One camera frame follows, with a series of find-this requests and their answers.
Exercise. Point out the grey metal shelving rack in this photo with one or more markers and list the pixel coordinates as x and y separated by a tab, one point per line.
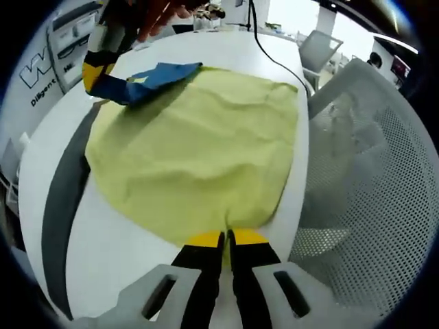
56	68

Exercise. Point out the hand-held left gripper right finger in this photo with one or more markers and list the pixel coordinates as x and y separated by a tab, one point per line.
250	257

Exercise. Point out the white mesh office chair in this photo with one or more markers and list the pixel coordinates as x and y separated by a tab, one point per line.
370	192

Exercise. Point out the yellow and blue garment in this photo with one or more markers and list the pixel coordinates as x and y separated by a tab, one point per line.
205	137

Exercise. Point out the red-lit display screen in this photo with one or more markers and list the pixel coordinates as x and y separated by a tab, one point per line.
401	68

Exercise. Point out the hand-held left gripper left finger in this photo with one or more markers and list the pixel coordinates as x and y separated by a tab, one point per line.
202	260

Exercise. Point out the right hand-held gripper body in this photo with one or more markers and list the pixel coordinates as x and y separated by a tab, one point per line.
109	36

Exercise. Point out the grey office chair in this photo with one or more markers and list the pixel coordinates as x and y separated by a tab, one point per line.
319	48

